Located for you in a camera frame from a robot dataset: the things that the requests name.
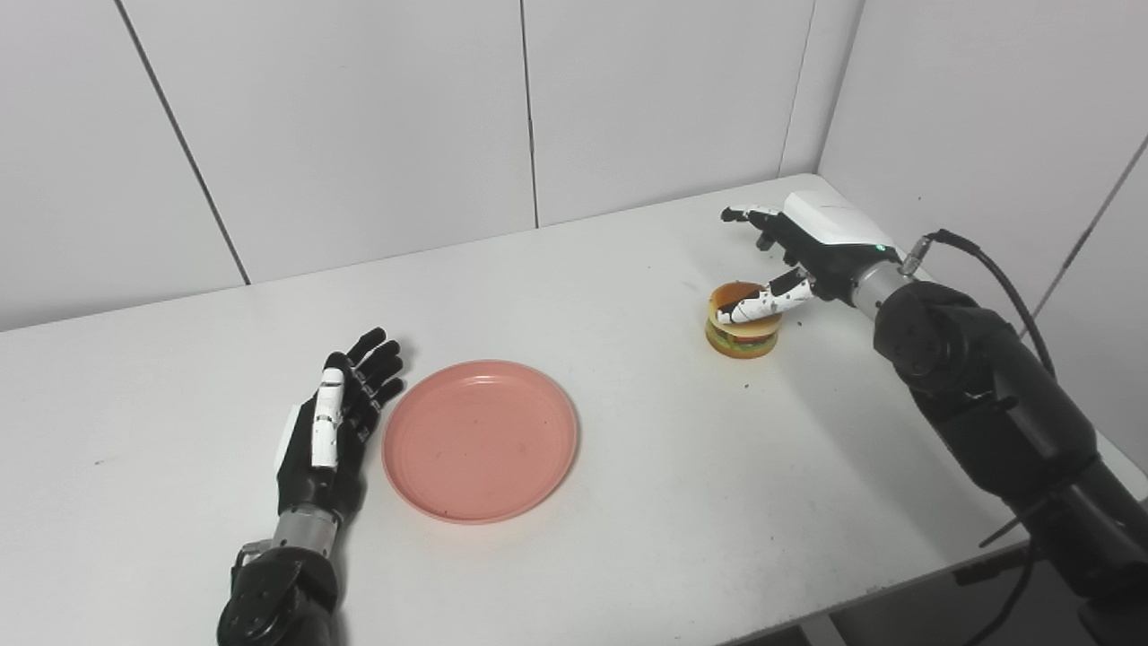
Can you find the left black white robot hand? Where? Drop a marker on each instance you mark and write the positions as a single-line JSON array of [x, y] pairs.
[[300, 467]]

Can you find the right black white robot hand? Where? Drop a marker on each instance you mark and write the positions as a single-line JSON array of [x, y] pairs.
[[834, 242]]

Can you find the toy hamburger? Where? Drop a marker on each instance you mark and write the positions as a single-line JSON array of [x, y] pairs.
[[743, 339]]

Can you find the pink round plate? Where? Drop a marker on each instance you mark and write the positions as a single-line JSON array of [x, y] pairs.
[[480, 441]]

